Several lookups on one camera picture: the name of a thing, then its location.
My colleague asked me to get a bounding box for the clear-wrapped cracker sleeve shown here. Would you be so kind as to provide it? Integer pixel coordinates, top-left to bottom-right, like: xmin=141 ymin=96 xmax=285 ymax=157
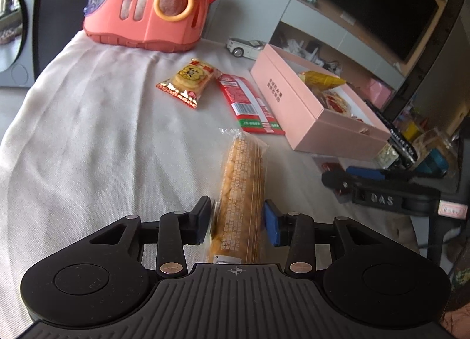
xmin=206 ymin=129 xmax=267 ymax=264

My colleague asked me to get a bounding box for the red green snack packet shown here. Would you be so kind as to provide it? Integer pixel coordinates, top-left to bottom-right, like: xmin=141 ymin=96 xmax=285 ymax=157
xmin=217 ymin=73 xmax=285 ymax=136

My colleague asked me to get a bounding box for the small red sauce packet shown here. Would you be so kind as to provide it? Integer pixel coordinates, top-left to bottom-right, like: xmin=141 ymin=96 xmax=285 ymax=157
xmin=312 ymin=155 xmax=350 ymax=204

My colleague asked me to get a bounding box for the teal bottle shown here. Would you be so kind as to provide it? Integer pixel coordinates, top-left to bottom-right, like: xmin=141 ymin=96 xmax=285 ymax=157
xmin=415 ymin=148 xmax=449 ymax=178

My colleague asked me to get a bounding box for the pink open storage box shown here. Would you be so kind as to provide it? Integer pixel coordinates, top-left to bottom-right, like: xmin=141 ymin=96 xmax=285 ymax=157
xmin=251 ymin=44 xmax=390 ymax=161

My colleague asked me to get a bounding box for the red snack packet in box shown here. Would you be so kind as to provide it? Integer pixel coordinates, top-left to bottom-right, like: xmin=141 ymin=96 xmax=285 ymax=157
xmin=322 ymin=90 xmax=352 ymax=117

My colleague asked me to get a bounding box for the yellow snack packet in box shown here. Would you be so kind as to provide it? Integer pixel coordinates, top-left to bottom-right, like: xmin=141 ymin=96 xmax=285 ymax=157
xmin=299 ymin=71 xmax=347 ymax=91

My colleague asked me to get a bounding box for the white tablecloth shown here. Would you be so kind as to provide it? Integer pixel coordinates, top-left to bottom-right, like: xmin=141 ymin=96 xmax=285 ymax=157
xmin=0 ymin=30 xmax=420 ymax=339

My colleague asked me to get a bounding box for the orange rice cracker packet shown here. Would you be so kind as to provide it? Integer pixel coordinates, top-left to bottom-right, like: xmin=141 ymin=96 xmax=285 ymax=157
xmin=155 ymin=58 xmax=221 ymax=109

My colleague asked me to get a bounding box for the white toy car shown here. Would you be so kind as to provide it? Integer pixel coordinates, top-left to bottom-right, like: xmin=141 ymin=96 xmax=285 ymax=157
xmin=225 ymin=37 xmax=266 ymax=61

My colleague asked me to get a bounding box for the coral toy carrier case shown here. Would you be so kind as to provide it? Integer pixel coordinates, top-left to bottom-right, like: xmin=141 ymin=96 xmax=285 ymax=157
xmin=82 ymin=0 xmax=214 ymax=53

